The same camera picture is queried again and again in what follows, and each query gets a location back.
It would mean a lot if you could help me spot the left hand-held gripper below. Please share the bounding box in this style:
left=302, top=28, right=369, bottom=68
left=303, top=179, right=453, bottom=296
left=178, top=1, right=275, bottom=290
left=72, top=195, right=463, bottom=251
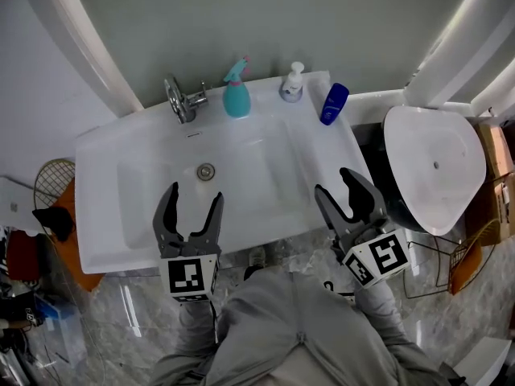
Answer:
left=152, top=181, right=225, bottom=304

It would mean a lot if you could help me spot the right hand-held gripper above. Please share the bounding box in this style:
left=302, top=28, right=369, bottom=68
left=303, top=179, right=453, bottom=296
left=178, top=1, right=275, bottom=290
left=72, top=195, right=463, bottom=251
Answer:
left=314, top=166, right=412, bottom=290

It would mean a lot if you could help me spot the teal spray bottle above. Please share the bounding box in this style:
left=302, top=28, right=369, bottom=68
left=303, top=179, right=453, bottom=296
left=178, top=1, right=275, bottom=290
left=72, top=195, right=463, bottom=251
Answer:
left=222, top=55, right=253, bottom=120

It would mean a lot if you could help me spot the person's right forearm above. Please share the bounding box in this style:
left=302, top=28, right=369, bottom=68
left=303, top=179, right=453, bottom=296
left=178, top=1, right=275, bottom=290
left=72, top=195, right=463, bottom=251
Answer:
left=352, top=278, right=410, bottom=341

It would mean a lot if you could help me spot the person's left forearm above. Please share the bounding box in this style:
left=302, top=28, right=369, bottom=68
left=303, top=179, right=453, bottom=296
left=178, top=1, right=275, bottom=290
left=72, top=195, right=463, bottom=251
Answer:
left=175, top=295, right=221, bottom=355

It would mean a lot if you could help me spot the blue tube bottle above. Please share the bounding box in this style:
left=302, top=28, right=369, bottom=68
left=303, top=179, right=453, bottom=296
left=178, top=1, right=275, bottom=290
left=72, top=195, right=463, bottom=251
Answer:
left=319, top=82, right=350, bottom=127

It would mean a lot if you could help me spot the white pump soap bottle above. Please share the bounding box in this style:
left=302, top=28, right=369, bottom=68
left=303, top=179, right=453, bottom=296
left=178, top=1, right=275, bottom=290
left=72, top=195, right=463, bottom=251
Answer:
left=278, top=61, right=305, bottom=104

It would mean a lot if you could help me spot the metal sink drain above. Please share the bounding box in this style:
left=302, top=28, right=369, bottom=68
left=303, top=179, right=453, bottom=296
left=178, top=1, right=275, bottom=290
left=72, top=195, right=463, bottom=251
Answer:
left=196, top=162, right=216, bottom=182

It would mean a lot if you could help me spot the person's shoe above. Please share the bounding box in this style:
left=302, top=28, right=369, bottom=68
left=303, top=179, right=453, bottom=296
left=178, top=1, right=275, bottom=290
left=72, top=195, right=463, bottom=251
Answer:
left=242, top=246, right=268, bottom=282

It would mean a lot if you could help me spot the white rectangular sink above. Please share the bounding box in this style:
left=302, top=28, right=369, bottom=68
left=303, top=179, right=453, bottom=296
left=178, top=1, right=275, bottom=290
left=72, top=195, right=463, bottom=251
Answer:
left=73, top=69, right=373, bottom=275

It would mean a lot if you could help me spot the white round basin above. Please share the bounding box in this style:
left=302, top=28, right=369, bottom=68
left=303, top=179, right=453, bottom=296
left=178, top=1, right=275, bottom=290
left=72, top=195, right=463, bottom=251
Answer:
left=381, top=105, right=488, bottom=237

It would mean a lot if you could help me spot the chrome faucet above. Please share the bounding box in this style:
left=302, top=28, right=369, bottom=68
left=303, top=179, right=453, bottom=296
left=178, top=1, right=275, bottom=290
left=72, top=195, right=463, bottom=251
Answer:
left=163, top=74, right=210, bottom=125

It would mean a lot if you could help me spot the orange cloth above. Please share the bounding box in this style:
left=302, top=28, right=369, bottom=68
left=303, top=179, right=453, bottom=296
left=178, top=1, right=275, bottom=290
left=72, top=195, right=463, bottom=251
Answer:
left=51, top=177, right=106, bottom=294

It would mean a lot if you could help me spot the black cloth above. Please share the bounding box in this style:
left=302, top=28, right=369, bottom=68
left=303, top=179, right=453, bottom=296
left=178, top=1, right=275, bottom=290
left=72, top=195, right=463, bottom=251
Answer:
left=31, top=206, right=76, bottom=243

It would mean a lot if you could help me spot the large cardboard box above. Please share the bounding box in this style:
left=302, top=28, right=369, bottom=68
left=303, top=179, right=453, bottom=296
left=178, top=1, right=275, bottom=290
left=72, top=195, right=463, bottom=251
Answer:
left=463, top=172, right=515, bottom=248

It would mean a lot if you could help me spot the person's grey jacket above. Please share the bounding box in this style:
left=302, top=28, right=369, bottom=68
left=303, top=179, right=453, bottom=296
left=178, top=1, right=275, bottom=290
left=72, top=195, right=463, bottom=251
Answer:
left=147, top=269, right=466, bottom=386

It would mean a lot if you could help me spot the small cardboard box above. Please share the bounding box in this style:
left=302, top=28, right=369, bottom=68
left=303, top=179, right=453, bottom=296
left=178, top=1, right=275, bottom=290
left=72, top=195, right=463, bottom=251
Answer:
left=473, top=121, right=515, bottom=181

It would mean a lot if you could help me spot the red bag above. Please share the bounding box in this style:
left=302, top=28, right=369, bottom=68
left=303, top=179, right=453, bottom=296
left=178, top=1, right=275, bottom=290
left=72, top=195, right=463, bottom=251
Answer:
left=6, top=228, right=42, bottom=284

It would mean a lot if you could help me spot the white block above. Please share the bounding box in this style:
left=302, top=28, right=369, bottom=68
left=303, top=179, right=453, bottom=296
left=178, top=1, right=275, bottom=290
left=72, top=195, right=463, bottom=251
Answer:
left=453, top=335, right=513, bottom=386

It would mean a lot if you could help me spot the thin wire frame stand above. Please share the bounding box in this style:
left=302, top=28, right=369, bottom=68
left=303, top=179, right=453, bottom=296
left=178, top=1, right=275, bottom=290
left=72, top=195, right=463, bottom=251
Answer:
left=402, top=236, right=464, bottom=300

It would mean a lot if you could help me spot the gold wire basket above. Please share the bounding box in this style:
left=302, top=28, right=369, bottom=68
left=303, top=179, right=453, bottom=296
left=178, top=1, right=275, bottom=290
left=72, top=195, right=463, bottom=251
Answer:
left=33, top=158, right=77, bottom=211
left=445, top=218, right=496, bottom=296

